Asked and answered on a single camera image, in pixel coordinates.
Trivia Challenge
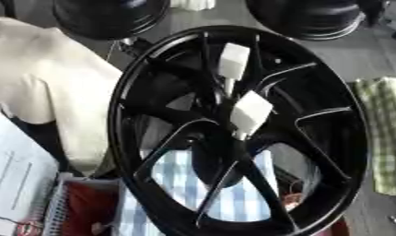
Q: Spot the black spoked wheel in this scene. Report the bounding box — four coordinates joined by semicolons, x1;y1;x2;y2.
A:
106;25;371;236

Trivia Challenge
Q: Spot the black round wheel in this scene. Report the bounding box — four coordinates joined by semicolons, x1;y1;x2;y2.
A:
244;0;367;41
51;0;172;41

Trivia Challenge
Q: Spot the blue and white checked cloth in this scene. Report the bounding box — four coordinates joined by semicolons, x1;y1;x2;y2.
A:
112;148;281;236

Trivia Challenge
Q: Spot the person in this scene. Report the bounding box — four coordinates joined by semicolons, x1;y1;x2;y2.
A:
0;17;126;177

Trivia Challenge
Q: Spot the green and white checked cloth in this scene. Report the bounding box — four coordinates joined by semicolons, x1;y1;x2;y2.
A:
351;77;396;196

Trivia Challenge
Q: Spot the white paper sheet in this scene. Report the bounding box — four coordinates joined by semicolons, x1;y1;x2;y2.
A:
0;105;62;236

